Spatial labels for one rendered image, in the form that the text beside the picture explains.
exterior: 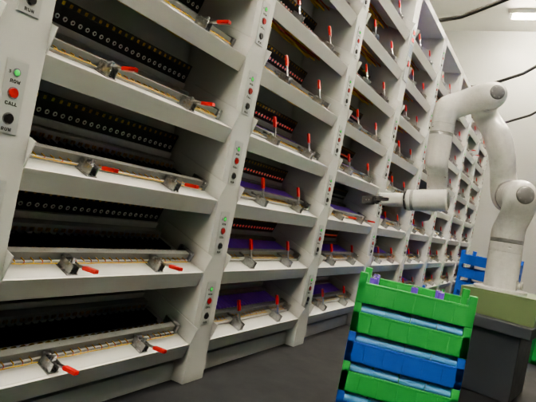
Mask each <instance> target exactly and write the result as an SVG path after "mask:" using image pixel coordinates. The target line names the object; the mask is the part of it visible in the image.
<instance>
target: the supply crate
mask: <svg viewBox="0 0 536 402"><path fill-rule="evenodd" d="M372 270H373V268H371V267H366V270H365V272H363V271H361V275H360V279H359V283H358V287H357V295H356V300H355V301H356V302H363V303H366V304H370V305H375V306H379V307H383V308H386V309H392V310H396V311H400V312H403V313H409V314H413V315H416V316H420V317H426V318H430V319H433V320H437V321H442V322H447V323H450V324H453V325H460V326H463V327H467V328H470V329H472V328H473V324H474V319H475V311H476V307H477V303H478V298H477V297H475V296H471V295H470V292H471V290H469V289H466V288H463V290H462V294H461V296H459V295H454V294H448V293H445V295H444V299H443V300H442V299H438V298H435V295H436V291H435V290H430V289H426V288H423V287H419V286H417V288H419V289H418V293H417V294H414V293H411V288H412V286H413V285H409V284H405V283H401V282H394V281H391V280H387V279H383V278H380V281H379V285H376V284H372V283H369V281H370V278H372ZM443 293H444V292H443Z"/></svg>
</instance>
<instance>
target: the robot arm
mask: <svg viewBox="0 0 536 402"><path fill-rule="evenodd" d="M507 94H508V92H507V89H506V87H505V86H504V85H503V84H502V83H499V82H495V81H492V82H486V83H482V84H479V85H474V86H472V87H470V88H467V89H464V90H461V91H458V92H456V93H451V94H448V95H446V96H444V97H441V98H440V99H439V100H438V101H437V102H436V104H435V107H434V110H433V114H432V122H431V127H430V132H429V137H428V146H427V151H426V156H425V166H426V170H427V190H407V191H404V193H384V192H380V193H379V195H380V196H362V203H365V204H380V205H383V206H388V207H404V209H405V210H407V211H434V212H435V211H448V209H449V206H450V195H449V191H448V190H447V183H448V160H449V155H450V151H451V143H452V139H453V134H454V129H455V122H456V120H457V119H458V118H460V117H463V116H467V115H470V114H471V116H472V119H473V121H474V122H475V124H476V125H477V127H478V128H479V131H480V132H481V134H482V136H483V140H484V144H485V146H486V150H487V155H488V159H489V166H490V191H491V200H492V203H493V204H494V205H495V207H496V208H497V209H499V210H500V212H499V215H498V217H497V219H496V220H495V222H494V224H493V227H492V229H491V237H490V242H489V248H488V254H487V264H486V270H485V275H484V281H483V284H482V283H474V285H473V286H475V287H479V288H481V289H485V290H492V291H496V292H500V293H505V294H514V295H520V296H527V292H524V291H521V290H522V288H523V282H522V283H519V281H518V279H519V274H520V268H521V262H522V252H523V245H524V240H525V234H526V229H527V227H528V226H529V224H530V222H531V220H532V218H533V217H534V213H535V211H536V187H535V186H534V185H533V184H532V183H530V182H528V181H525V180H518V177H517V168H516V152H515V148H514V141H513V138H512V135H511V132H510V129H509V128H508V126H507V125H506V123H505V122H504V120H503V119H502V117H501V116H500V114H499V111H498V108H499V107H500V106H501V105H503V104H504V102H505V101H506V99H507Z"/></svg>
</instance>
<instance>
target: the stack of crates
mask: <svg viewBox="0 0 536 402"><path fill-rule="evenodd" d="M476 255H477V252H476V251H473V254H472V255H471V254H466V250H462V251H461V255H460V260H459V267H458V272H457V276H456V280H455V288H454V293H453V294H454V295H459V294H460V293H458V290H460V289H461V285H470V284H474V283H479V282H473V281H472V279H474V280H477V281H481V282H483V281H484V275H485V270H478V269H474V267H475V266H479V267H482V268H486V264H487V258H484V257H479V256H476ZM464 263H465V264H468V265H471V266H470V267H463V264H464ZM523 265H524V262H523V261H522V262H521V268H520V274H519V279H518V281H519V283H520V281H521V277H522V270H523ZM461 277H465V278H467V280H460V279H461Z"/></svg>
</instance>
